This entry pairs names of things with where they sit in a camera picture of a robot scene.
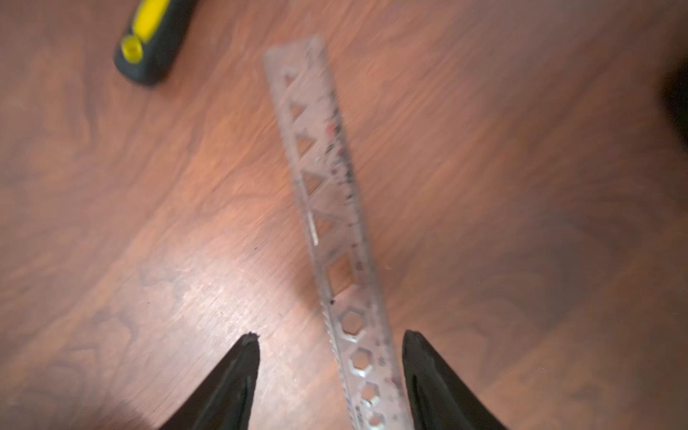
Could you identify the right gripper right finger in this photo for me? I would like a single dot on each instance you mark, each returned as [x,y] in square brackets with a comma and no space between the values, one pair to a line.
[438,398]

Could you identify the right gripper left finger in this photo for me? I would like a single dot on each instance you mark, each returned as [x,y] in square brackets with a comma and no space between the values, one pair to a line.
[224,399]

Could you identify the clear stencil ruler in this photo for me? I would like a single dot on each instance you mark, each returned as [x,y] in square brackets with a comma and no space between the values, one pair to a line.
[307,112]

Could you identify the small yellow-handled screwdriver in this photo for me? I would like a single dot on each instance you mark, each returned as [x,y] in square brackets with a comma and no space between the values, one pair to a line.
[152,39]

